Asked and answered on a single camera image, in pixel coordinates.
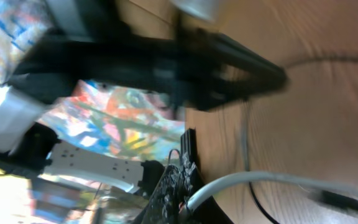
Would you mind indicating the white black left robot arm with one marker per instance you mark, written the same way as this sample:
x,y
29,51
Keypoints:
x,y
28,149

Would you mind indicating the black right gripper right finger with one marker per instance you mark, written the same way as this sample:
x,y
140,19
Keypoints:
x,y
209,212

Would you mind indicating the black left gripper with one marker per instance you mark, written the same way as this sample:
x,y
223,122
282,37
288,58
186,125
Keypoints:
x,y
61,58

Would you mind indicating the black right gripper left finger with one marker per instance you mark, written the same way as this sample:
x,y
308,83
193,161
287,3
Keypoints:
x,y
164,205

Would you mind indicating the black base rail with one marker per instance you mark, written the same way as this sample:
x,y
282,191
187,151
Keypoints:
x,y
189,151

